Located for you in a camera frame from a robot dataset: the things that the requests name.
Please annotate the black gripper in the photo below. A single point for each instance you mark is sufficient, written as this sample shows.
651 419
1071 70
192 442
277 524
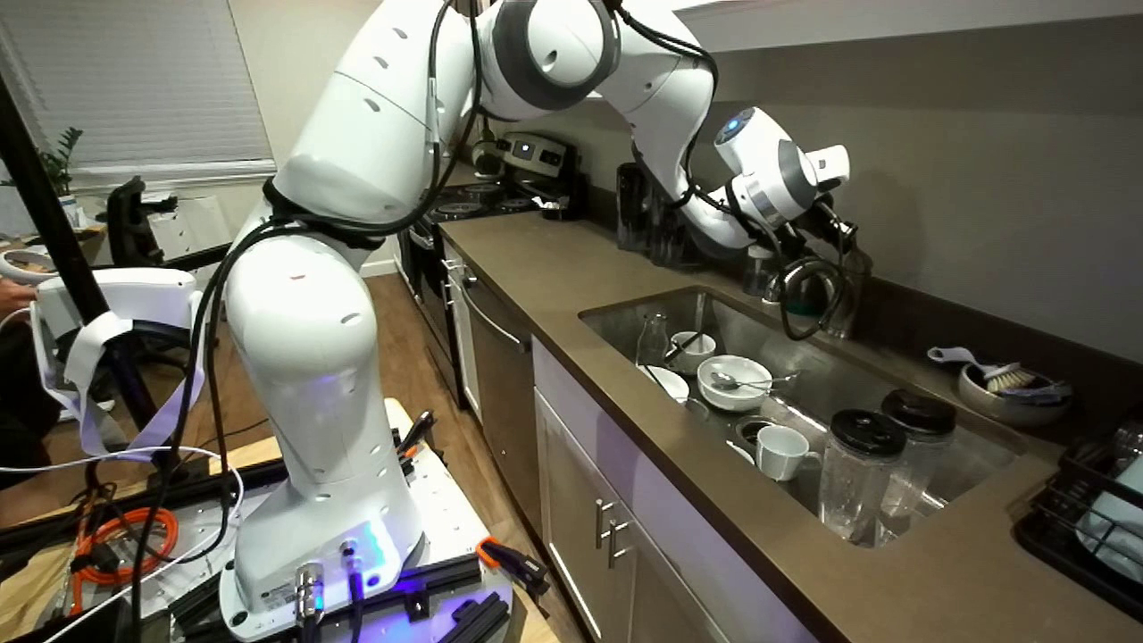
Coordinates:
821 223

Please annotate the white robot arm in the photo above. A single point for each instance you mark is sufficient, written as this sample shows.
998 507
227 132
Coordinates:
309 360

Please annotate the grey robot base table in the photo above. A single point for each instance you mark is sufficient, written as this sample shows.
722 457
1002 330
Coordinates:
451 501

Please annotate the stainless steel faucet spout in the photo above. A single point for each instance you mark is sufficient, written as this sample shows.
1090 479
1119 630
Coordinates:
788 279

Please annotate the stainless steel sink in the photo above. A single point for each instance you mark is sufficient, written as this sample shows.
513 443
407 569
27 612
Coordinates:
832 360

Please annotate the clear soap dispenser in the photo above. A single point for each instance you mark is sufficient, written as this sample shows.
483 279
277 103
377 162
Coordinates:
758 279

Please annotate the white blue dish brush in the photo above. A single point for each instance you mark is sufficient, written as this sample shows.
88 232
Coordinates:
952 354

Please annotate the clear blender jar black lid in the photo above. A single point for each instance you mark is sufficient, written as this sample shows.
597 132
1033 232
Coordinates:
921 416
857 475

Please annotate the metal spoon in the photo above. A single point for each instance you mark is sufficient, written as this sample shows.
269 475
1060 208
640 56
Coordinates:
725 379

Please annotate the small white bowl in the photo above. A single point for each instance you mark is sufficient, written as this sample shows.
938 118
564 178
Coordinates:
696 354

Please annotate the black countertop appliance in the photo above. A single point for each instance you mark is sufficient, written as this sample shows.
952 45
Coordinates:
633 216
669 236

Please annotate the large white bowl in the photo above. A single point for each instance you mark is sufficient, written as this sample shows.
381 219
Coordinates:
731 401

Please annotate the black sink drain strainer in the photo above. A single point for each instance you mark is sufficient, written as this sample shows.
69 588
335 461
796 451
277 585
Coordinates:
746 432

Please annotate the white mug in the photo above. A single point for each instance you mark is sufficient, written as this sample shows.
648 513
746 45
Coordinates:
779 457

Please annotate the beige ceramic bowl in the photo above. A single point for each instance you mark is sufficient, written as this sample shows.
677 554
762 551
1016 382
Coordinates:
1010 412

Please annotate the clear glass jar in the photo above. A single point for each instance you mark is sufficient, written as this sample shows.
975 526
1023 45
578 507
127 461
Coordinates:
651 342

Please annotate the white plate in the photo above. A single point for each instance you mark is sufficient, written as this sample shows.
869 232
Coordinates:
672 382

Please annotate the light blue plastic cup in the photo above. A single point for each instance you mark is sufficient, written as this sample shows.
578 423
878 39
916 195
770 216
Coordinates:
1110 530

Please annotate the stainless steel dishwasher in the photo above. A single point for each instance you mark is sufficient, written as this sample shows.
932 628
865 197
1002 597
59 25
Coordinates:
500 379

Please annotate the black stove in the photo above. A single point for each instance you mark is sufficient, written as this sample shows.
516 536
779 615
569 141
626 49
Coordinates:
421 287

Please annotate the orange black clamp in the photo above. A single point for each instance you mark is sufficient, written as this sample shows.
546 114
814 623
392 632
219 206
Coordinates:
513 560

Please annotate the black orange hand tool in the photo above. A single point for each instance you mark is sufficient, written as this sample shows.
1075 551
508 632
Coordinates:
416 432

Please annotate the black office chair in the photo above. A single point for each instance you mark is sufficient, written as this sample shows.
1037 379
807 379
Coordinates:
127 219

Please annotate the white window blinds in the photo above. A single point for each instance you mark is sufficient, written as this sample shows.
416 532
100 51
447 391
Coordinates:
131 82

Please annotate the black tripod pole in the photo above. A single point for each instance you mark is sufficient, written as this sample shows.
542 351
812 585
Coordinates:
71 254

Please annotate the green potted plant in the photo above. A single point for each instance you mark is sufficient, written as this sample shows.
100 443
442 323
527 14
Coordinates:
60 162

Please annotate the long white wall cabinet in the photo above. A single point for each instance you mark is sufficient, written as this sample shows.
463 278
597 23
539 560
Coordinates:
929 18

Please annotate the white curved frame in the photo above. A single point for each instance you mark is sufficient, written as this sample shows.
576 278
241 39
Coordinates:
131 289

